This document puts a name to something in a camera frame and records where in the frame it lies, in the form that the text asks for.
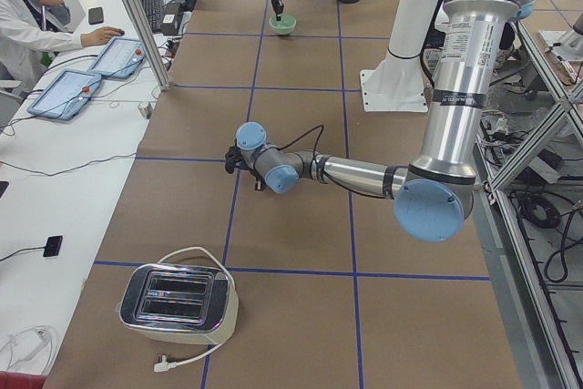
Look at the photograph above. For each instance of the aluminium frame rack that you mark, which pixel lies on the aluminium frame rack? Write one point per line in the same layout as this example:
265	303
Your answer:
529	154

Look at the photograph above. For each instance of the aluminium frame post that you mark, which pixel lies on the aluminium frame post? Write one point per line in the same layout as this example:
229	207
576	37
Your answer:
140	23

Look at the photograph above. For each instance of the green bowl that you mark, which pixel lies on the green bowl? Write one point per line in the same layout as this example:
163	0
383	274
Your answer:
282	25

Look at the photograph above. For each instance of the white and chrome toaster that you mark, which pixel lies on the white and chrome toaster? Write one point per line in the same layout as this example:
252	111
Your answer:
180	304

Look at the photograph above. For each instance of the far blue teach pendant tablet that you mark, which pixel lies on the far blue teach pendant tablet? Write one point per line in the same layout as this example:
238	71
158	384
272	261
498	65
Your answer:
119	58

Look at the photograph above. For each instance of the near blue teach pendant tablet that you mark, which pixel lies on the near blue teach pendant tablet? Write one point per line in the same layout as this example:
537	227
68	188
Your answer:
66	95

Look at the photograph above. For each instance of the person in white coat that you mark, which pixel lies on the person in white coat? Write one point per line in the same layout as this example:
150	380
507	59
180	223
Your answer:
31	28

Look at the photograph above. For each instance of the blue teach pendant tablet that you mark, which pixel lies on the blue teach pendant tablet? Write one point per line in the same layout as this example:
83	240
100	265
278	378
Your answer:
66	95
119	58

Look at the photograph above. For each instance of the black keyboard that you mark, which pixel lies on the black keyboard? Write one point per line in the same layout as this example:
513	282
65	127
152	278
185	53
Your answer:
153	10

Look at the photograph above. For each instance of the small black square device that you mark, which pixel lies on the small black square device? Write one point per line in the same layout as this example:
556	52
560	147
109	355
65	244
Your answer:
53	246

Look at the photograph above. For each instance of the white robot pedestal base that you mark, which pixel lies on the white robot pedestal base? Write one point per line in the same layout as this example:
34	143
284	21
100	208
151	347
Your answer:
396	84

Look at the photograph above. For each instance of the black smartphone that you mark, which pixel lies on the black smartphone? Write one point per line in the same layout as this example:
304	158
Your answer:
95	15

